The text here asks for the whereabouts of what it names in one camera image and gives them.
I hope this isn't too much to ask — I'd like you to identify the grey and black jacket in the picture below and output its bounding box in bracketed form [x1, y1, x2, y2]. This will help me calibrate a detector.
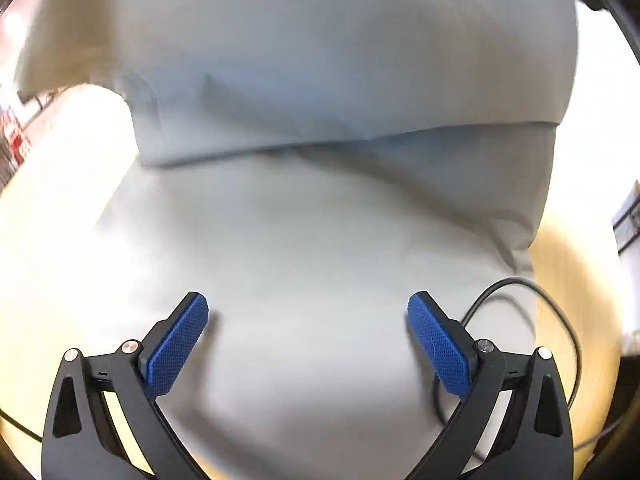
[1, 0, 577, 479]

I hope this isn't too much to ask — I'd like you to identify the black cable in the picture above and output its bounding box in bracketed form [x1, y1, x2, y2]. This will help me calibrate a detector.
[429, 276, 622, 461]

